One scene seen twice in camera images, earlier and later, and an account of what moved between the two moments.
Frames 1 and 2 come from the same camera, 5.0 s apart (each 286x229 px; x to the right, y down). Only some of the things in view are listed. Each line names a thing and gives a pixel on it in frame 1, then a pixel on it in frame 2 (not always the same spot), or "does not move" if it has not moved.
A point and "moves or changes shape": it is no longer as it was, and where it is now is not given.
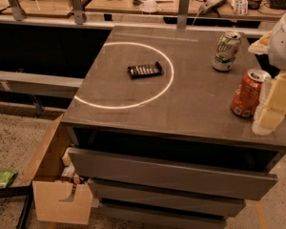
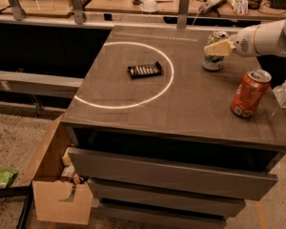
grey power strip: [213, 3] does not move
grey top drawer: [173, 174] does not move
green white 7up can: [227, 49] moves or changes shape
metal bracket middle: [75, 2] does not move
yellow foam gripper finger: [277, 99] -> [244, 44]
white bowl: [149, 6] does not move
